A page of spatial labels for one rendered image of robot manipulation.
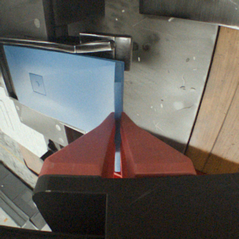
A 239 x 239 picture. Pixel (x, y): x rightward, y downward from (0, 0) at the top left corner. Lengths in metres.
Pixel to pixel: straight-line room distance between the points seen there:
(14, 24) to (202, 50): 0.18
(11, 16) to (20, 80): 0.07
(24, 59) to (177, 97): 0.16
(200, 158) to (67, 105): 0.18
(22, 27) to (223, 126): 0.23
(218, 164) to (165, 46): 0.16
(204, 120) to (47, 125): 0.18
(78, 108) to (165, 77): 0.10
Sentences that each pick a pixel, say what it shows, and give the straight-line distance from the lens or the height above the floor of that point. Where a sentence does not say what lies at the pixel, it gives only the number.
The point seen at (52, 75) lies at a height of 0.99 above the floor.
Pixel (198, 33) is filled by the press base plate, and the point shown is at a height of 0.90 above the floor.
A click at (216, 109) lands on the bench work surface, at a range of 0.21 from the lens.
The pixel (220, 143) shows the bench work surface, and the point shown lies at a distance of 0.24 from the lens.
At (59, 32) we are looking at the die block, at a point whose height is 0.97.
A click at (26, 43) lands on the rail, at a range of 0.19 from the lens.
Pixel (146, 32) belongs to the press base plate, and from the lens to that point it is 0.21.
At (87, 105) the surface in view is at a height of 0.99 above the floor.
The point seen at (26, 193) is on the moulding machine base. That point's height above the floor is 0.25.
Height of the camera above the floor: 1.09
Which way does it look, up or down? 43 degrees down
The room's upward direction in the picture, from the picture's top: 135 degrees counter-clockwise
